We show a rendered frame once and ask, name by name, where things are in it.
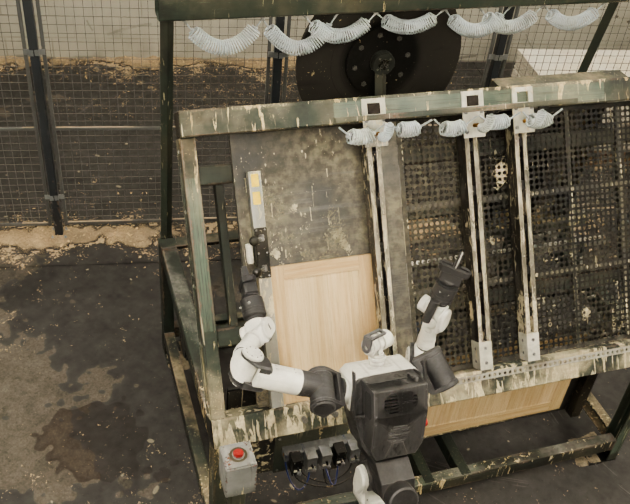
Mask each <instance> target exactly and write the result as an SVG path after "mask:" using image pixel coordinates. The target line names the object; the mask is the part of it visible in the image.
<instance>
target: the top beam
mask: <svg viewBox="0 0 630 504"><path fill-rule="evenodd" d="M529 86H532V89H533V102H534V101H546V100H559V99H571V98H578V103H572V104H561V105H550V107H558V106H570V105H582V104H593V103H605V102H617V101H629V100H630V77H620V78H607V79H594V80H580V81H567V82H554V83H540V84H527V85H513V86H500V87H487V88H473V89H460V90H447V91H433V92H420V93H406V94H393V95H380V96H366V97H353V98H340V99H326V100H313V101H299V102H286V103H273V104H259V105H246V106H233V107H219V108H206V109H192V110H179V111H177V112H176V113H174V118H175V126H176V135H177V138H179V139H180V138H188V137H205V136H216V135H228V134H240V133H252V132H263V131H275V130H287V129H299V128H311V127H322V126H334V125H346V124H358V123H363V121H358V122H347V123H334V118H339V117H351V116H362V109H361V99H370V98H385V107H386V114H388V113H400V112H412V111H424V110H437V109H449V108H461V93H460V92H463V91H476V90H483V101H484V106H485V105H498V104H510V103H512V100H511V88H516V87H529ZM517 102H528V97H527V91H521V92H517ZM452 115H462V113H454V114H442V115H430V116H418V117H406V118H397V120H405V119H417V118H428V117H440V116H452Z"/></svg>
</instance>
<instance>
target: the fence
mask: <svg viewBox="0 0 630 504"><path fill-rule="evenodd" d="M250 174H258V179H259V186H258V187H252V185H251V175H250ZM246 180H247V190H248V200H249V209H250V219H251V229H252V236H255V235H254V228H261V227H266V223H265V213H264V203H263V193H262V183H261V173H260V171H251V172H246ZM258 191H259V192H260V198H261V204H259V205H254V204H253V194H252V192H258ZM253 248H254V258H255V267H256V268H258V264H257V255H256V246H253ZM257 287H258V293H260V296H262V297H263V301H264V303H265V309H266V313H267V314H266V317H270V318H271V319H272V320H273V322H274V324H275V332H274V334H273V335H272V337H271V339H272V340H271V341H269V342H266V343H264V354H265V357H267V358H268V359H269V361H270V362H271V363H272V364H277V365H280V361H279V351H278V341H277V331H276V321H275V311H274V301H273V292H272V282H271V277H270V278H263V279H259V277H257ZM268 393H269V402H270V407H271V408H278V407H283V406H284V400H283V393H280V392H275V391H270V390H268Z"/></svg>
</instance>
